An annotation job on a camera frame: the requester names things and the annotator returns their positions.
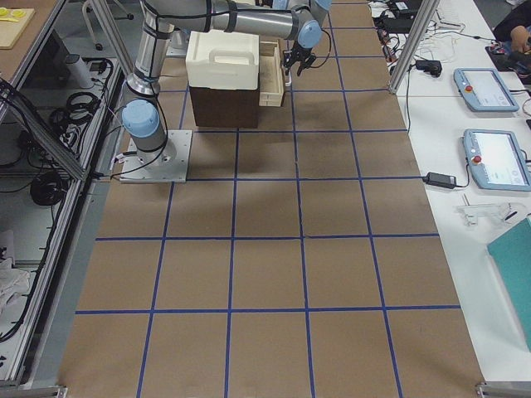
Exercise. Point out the light wooden board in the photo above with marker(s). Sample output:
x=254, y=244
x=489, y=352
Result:
x=13, y=23

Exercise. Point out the person hand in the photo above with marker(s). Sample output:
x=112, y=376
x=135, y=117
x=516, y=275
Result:
x=520, y=39

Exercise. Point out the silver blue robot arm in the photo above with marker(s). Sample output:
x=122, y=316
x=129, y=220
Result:
x=297, y=21

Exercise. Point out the dark brown wooden cabinet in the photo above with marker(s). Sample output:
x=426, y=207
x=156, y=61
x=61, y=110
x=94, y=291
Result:
x=214, y=108

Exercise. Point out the cream white plastic tray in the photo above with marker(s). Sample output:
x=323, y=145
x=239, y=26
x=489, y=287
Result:
x=223, y=61

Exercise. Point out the white drawer handle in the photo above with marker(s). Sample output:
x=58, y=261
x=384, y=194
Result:
x=287, y=77

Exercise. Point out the teach pendant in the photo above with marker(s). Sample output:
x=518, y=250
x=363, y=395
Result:
x=496, y=161
x=484, y=90

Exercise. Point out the light wooden drawer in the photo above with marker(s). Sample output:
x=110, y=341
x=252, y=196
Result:
x=271, y=77

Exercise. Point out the crumpled white cloth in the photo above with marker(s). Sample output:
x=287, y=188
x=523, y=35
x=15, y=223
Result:
x=14, y=281

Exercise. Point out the clear acrylic holder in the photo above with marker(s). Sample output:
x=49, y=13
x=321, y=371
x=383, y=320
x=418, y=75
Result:
x=499, y=213

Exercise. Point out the aluminium frame post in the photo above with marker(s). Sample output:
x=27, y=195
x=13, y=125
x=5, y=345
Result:
x=417, y=32

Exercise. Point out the black power brick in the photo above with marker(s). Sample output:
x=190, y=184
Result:
x=430, y=67

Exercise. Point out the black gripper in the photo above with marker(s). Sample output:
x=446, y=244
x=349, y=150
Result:
x=299, y=55

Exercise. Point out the black power adapter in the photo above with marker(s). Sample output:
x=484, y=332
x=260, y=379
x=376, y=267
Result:
x=440, y=180

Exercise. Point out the teach pendant far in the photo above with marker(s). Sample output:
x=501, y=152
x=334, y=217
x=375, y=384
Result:
x=484, y=90

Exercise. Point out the teach pendant near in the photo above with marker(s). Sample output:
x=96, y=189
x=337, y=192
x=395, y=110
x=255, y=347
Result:
x=496, y=161

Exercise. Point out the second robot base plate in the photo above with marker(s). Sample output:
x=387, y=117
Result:
x=167, y=165

